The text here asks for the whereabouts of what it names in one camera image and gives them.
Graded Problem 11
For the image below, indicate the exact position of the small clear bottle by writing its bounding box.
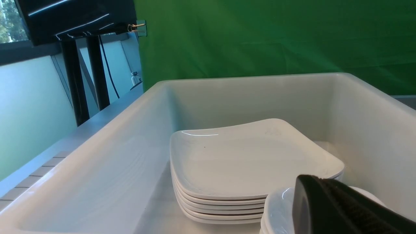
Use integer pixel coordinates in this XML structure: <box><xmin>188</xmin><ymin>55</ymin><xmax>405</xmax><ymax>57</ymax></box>
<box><xmin>131</xmin><ymin>71</ymin><xmax>142</xmax><ymax>86</ymax></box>

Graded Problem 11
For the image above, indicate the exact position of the stack of white square plates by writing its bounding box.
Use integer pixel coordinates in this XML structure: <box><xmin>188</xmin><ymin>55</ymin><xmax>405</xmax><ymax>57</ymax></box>
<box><xmin>171</xmin><ymin>163</ymin><xmax>345</xmax><ymax>224</ymax></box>

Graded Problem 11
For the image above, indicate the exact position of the black monitor on stand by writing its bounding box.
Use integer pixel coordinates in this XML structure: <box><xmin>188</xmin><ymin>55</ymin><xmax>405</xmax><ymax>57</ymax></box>
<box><xmin>15</xmin><ymin>0</ymin><xmax>137</xmax><ymax>126</ymax></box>

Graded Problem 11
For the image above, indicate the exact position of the top stacked white square plate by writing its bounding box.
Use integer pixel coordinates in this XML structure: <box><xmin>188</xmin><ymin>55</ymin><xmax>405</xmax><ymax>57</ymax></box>
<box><xmin>170</xmin><ymin>119</ymin><xmax>345</xmax><ymax>200</ymax></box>

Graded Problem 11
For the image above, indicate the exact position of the metal binder clip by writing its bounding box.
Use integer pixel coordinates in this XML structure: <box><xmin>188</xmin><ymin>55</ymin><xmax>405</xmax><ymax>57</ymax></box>
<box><xmin>127</xmin><ymin>20</ymin><xmax>148</xmax><ymax>37</ymax></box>

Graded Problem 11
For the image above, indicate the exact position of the green backdrop cloth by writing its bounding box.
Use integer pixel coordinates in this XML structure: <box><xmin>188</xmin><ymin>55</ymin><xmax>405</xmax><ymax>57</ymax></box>
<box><xmin>134</xmin><ymin>0</ymin><xmax>416</xmax><ymax>95</ymax></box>

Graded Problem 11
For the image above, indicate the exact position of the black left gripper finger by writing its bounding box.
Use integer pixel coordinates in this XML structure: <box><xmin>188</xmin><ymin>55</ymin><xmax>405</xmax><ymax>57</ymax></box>
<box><xmin>292</xmin><ymin>175</ymin><xmax>416</xmax><ymax>234</ymax></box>

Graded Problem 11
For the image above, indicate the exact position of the large white plastic tub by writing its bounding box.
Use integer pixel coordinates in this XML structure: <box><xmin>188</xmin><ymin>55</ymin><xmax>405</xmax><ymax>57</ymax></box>
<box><xmin>1</xmin><ymin>73</ymin><xmax>415</xmax><ymax>234</ymax></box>

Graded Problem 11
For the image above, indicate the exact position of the top stacked small white bowl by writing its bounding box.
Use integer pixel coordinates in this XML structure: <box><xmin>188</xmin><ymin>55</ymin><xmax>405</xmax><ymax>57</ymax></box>
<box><xmin>261</xmin><ymin>186</ymin><xmax>385</xmax><ymax>234</ymax></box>

